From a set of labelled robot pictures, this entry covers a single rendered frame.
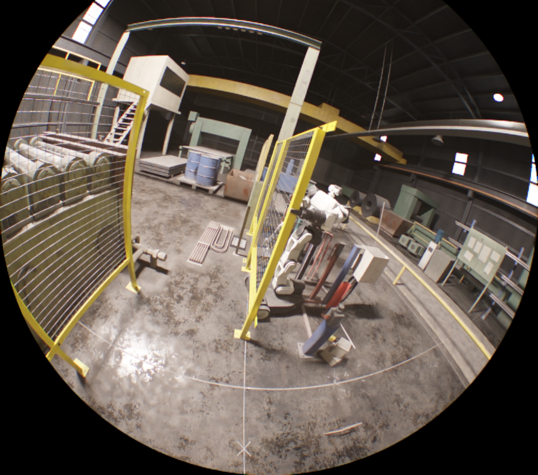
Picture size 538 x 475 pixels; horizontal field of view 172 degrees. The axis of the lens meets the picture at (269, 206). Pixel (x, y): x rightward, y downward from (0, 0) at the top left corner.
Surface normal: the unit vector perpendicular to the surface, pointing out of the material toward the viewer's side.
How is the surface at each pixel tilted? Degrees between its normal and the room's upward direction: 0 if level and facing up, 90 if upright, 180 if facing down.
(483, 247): 90
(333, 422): 0
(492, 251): 90
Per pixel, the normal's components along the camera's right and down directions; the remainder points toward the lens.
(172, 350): 0.29, -0.91
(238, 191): 0.10, 0.32
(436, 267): -0.96, -0.17
